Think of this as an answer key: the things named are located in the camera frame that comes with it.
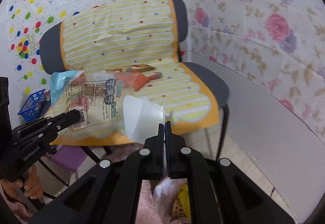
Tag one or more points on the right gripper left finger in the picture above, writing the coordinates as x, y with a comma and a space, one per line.
109, 192

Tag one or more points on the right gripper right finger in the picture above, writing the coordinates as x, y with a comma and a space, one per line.
219, 192

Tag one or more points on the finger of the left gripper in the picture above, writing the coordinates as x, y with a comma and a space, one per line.
65, 120

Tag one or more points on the yellow foam fruit net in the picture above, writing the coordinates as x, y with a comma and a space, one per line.
181, 205

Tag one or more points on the pink fuzzy sleeve forearm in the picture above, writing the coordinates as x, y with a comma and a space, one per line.
13, 202

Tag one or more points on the person's left hand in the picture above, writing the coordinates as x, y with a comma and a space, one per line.
31, 185

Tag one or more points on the blue plastic basket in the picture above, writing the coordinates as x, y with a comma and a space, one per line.
32, 106

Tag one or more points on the purple plastic basket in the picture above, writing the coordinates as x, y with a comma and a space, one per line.
69, 158

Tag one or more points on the grey office chair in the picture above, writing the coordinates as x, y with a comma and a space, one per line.
49, 48

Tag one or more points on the orange knitted hat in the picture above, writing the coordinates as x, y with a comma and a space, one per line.
137, 80

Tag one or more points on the gold candy wrapper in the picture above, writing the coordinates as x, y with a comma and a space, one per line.
134, 67

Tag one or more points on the floral pattern wall sheet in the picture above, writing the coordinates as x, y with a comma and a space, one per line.
277, 44

